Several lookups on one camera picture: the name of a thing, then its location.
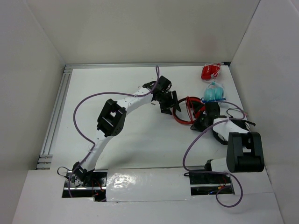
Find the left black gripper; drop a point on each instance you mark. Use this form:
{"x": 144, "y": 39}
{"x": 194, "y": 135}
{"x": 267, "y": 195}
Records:
{"x": 170, "y": 101}

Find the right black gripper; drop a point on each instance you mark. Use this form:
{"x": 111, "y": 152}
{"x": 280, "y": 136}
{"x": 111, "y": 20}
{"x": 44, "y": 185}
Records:
{"x": 202, "y": 122}

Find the wrapped red headphones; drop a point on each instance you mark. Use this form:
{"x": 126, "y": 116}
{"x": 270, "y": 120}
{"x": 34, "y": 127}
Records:
{"x": 211, "y": 71}

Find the white taped front panel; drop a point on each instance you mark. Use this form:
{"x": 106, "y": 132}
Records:
{"x": 147, "y": 185}

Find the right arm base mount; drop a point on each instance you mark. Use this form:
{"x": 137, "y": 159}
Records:
{"x": 209, "y": 184}

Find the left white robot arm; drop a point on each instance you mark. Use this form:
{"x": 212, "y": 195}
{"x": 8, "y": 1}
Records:
{"x": 111, "y": 119}

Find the black wrapped headphones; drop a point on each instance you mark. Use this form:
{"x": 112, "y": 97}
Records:
{"x": 238, "y": 124}

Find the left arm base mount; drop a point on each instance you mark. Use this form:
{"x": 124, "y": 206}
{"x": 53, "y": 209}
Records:
{"x": 92, "y": 185}

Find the red black headphones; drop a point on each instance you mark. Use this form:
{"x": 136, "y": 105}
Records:
{"x": 194, "y": 107}

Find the teal headphones in bag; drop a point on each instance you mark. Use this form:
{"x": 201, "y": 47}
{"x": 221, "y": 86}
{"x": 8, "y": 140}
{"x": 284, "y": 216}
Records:
{"x": 214, "y": 92}

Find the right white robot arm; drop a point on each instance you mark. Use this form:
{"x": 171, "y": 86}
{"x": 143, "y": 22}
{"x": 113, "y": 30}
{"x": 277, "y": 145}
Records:
{"x": 244, "y": 148}

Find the aluminium table frame rail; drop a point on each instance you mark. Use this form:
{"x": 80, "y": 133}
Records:
{"x": 149, "y": 139}

